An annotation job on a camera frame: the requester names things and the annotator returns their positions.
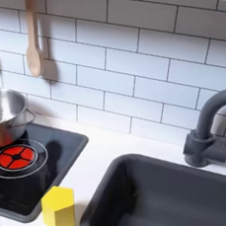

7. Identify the yellow block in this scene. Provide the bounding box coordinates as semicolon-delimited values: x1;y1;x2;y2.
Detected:
39;183;79;226

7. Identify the dark grey tap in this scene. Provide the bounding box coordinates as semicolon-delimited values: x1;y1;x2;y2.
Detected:
176;87;226;171

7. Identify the dark grey sink basin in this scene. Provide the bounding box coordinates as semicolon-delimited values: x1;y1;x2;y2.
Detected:
72;142;226;226

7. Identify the steel pot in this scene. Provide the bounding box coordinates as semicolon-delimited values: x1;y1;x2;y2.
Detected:
0;83;40;149

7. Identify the black stove top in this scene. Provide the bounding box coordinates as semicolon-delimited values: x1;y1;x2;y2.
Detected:
0;116;98;226

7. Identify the wooden spoon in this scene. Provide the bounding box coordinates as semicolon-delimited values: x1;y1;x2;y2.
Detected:
19;0;47;79

